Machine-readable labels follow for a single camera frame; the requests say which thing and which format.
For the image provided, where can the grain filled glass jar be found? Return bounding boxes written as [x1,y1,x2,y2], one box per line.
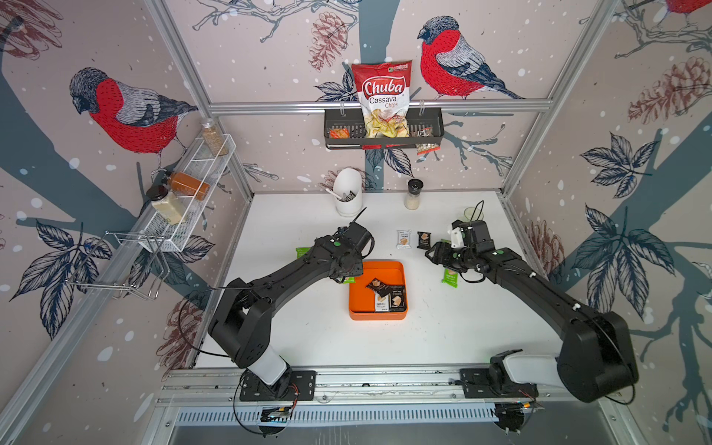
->
[201,119,229,157]

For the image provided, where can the orange sauce bottle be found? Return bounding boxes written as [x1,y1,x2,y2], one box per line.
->
[163,172,211,201]

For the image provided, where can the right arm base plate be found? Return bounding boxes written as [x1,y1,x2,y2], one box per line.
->
[454,367,539,399]

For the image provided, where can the black cookie packet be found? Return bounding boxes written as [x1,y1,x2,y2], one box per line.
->
[389,286,407,313]
[417,232,432,250]
[366,278,392,300]

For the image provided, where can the white utensil holder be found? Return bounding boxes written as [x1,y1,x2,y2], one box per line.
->
[322,168,363,218]

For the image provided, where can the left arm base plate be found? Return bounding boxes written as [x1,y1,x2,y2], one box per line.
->
[238,369,316,402]

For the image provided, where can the white wire wall shelf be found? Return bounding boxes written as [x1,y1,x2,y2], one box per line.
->
[133,133,235,252]

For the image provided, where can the black hanging wire basket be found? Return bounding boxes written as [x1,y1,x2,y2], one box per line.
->
[324,109,444,149]

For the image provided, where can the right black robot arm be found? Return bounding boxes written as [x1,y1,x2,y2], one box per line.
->
[425,242,639,402]

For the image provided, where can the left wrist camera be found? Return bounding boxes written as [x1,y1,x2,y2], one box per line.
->
[337,222,375,253]

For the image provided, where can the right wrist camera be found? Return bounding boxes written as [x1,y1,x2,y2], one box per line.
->
[449,220,495,253]

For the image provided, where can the red Chuba chips bag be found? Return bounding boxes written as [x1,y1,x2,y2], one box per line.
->
[352,60,412,139]

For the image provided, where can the green translucent cup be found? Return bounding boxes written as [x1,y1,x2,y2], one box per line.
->
[463,206,484,222]

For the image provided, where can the white drycake cookie packet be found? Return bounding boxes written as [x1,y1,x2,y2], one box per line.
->
[397,229,412,248]

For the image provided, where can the metal wire rack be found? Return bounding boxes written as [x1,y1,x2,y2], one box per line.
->
[65,231,170,301]

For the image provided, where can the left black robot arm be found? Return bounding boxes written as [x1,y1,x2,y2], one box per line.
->
[208,224,375,392]

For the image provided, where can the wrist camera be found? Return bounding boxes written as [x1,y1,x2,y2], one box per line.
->
[449,220,495,253]
[337,222,375,253]

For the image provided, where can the glass spice jar black lid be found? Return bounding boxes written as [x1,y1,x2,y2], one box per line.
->
[404,178,424,211]

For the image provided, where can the pale yellow block jar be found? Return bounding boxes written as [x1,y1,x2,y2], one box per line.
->
[151,190,187,225]

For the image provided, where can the orange storage box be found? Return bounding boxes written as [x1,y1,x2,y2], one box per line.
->
[349,261,409,321]

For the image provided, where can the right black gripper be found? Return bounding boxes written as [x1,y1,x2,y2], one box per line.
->
[422,241,475,272]

